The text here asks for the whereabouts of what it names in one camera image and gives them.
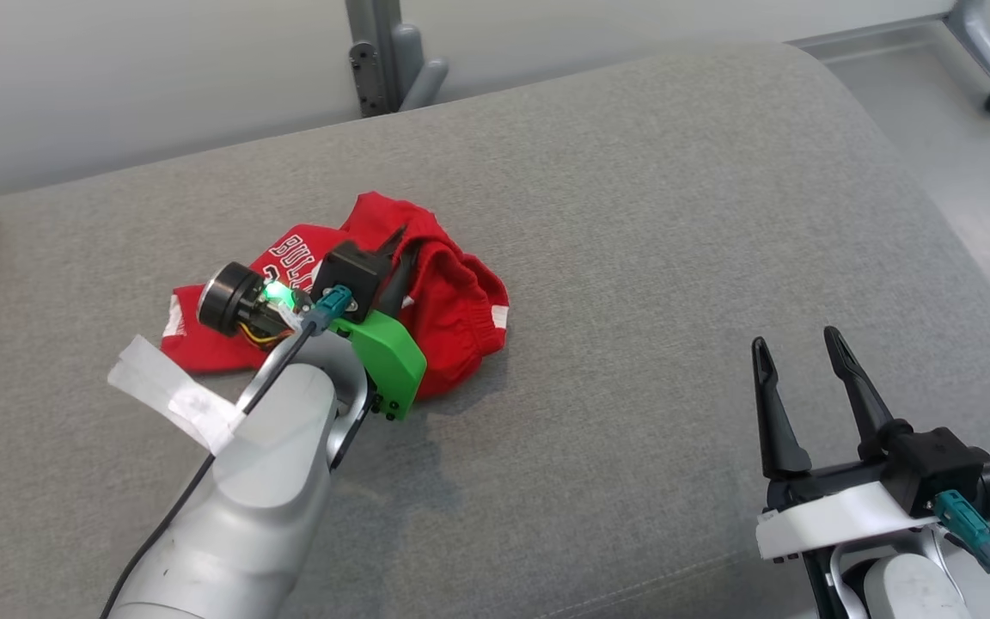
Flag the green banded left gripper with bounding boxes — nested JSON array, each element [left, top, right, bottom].
[[199, 225, 427, 422]]

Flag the red shorts with white trim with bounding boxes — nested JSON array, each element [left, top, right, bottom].
[[160, 192, 510, 401]]

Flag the grey metal leg with caster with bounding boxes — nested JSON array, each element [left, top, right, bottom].
[[946, 0, 990, 117]]

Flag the grey fabric sofa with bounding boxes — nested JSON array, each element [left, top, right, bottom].
[[0, 43, 990, 619]]

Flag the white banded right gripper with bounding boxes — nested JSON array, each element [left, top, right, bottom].
[[751, 327, 990, 561]]

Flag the white tape strip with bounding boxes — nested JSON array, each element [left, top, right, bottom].
[[108, 335, 248, 457]]

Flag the grey metal partition post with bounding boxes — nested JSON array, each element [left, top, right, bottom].
[[345, 0, 450, 118]]

